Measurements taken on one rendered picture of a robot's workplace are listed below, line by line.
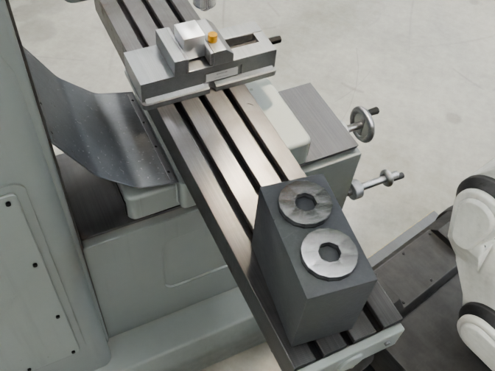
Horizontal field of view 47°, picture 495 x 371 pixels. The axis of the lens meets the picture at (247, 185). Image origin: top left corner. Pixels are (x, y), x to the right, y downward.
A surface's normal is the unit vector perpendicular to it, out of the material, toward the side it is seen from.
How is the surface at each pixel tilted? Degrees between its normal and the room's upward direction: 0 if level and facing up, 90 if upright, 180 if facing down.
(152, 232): 90
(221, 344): 63
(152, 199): 90
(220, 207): 0
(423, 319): 0
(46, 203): 88
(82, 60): 0
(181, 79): 90
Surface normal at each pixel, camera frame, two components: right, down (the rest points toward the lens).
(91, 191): 0.07, -0.61
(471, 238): -0.79, 0.45
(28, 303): 0.43, 0.72
